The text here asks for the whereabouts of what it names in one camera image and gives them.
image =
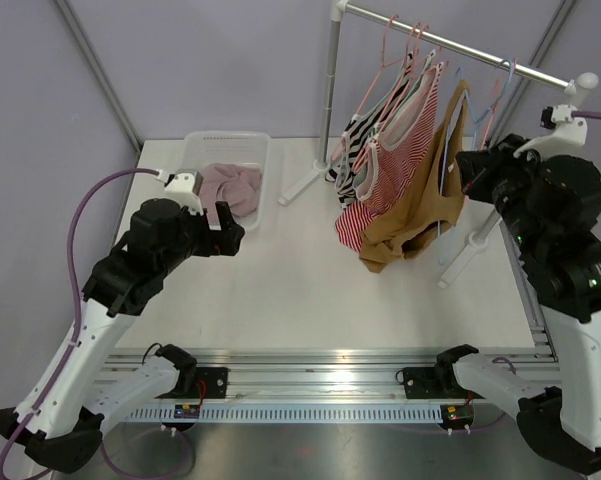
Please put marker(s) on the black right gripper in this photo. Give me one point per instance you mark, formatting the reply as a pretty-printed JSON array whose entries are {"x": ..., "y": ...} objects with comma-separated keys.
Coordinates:
[{"x": 479, "y": 169}]

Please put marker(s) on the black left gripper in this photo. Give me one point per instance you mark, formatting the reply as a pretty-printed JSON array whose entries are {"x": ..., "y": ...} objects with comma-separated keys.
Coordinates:
[{"x": 218, "y": 242}]

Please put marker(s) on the mauve tank top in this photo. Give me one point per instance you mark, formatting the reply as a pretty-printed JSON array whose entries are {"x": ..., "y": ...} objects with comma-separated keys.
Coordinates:
[{"x": 236, "y": 185}]

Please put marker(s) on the tan tank top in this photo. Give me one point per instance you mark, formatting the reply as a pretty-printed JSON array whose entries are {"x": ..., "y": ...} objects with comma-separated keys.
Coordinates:
[{"x": 431, "y": 204}]

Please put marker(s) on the blue wire hanger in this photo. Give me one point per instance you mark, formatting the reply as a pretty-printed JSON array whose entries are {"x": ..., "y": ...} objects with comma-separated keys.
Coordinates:
[{"x": 472, "y": 120}]

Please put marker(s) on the pink wire hanger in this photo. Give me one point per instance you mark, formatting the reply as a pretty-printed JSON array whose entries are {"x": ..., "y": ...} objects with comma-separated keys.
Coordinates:
[{"x": 484, "y": 120}]

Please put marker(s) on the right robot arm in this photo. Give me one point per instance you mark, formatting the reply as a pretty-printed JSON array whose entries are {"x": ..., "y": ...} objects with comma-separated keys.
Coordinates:
[{"x": 549, "y": 205}]

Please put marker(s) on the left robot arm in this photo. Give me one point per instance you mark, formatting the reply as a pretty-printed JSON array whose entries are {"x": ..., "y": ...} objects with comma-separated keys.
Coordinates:
[{"x": 59, "y": 425}]

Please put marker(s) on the red white striped tank top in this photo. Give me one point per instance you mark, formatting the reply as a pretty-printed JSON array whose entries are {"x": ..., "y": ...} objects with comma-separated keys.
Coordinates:
[{"x": 391, "y": 153}]

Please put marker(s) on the black white striped tank top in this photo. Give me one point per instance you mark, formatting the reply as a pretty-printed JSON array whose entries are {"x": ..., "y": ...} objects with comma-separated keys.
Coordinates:
[{"x": 360, "y": 129}]

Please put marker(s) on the pink hanger on rack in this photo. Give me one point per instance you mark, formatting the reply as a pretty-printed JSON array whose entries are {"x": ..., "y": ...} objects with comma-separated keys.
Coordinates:
[
  {"x": 385, "y": 62},
  {"x": 410, "y": 65}
]

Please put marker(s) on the white plastic basket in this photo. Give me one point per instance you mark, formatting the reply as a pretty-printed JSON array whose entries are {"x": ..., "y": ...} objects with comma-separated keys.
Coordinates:
[{"x": 248, "y": 149}]

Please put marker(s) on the white clothes rack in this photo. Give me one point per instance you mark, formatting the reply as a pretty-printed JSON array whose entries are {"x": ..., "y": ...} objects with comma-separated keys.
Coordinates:
[{"x": 477, "y": 242}]

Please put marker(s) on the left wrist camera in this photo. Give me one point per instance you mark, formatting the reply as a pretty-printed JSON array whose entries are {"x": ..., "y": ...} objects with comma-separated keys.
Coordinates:
[{"x": 183, "y": 187}]

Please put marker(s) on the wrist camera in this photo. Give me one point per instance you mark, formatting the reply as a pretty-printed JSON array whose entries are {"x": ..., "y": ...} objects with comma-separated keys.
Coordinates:
[
  {"x": 566, "y": 136},
  {"x": 183, "y": 187}
]

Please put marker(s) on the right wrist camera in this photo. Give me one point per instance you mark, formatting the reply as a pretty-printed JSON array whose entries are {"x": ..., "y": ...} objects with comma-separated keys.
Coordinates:
[{"x": 566, "y": 136}]

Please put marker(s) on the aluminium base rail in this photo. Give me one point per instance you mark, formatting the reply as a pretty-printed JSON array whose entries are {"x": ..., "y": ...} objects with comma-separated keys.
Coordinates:
[{"x": 349, "y": 375}]

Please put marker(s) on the white slotted cable duct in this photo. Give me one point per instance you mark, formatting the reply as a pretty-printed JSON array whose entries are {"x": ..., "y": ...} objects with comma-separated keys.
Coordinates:
[{"x": 290, "y": 414}]

